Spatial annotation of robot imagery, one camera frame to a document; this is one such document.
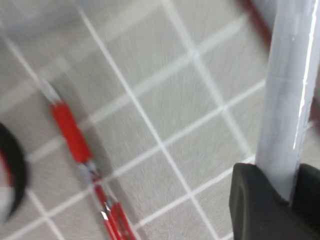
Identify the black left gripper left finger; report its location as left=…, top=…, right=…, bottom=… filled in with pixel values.
left=228, top=162, right=320, bottom=240

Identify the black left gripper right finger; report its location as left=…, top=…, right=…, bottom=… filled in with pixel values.
left=291, top=163, right=320, bottom=232

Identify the white marker pen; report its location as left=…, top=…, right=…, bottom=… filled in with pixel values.
left=255, top=0, right=320, bottom=202

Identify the red retractable pen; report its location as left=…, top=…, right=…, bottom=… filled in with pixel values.
left=41, top=79, right=137, bottom=240

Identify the black mesh pen holder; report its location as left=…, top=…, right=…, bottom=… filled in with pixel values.
left=0, top=121, right=30, bottom=223

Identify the grey grid tablecloth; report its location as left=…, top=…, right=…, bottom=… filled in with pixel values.
left=0, top=0, right=320, bottom=240

